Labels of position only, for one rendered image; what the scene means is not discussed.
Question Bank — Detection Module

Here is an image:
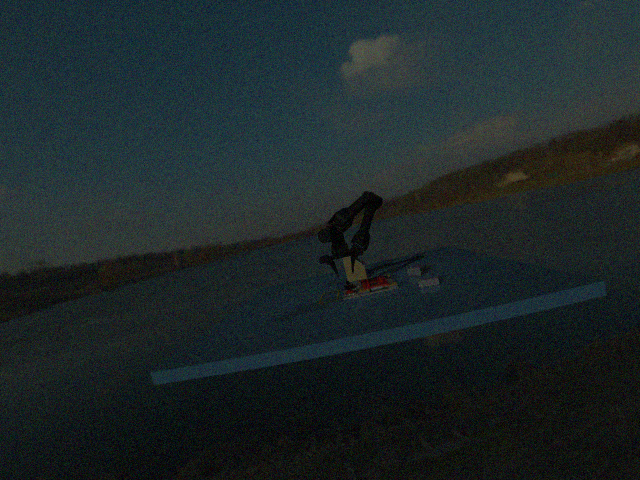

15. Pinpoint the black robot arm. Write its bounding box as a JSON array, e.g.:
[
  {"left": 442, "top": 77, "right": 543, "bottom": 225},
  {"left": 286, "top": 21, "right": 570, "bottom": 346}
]
[{"left": 318, "top": 191, "right": 383, "bottom": 259}]

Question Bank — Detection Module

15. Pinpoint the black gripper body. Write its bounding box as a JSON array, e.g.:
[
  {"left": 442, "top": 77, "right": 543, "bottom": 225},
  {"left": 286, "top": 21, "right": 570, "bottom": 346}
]
[{"left": 319, "top": 239, "right": 364, "bottom": 264}]

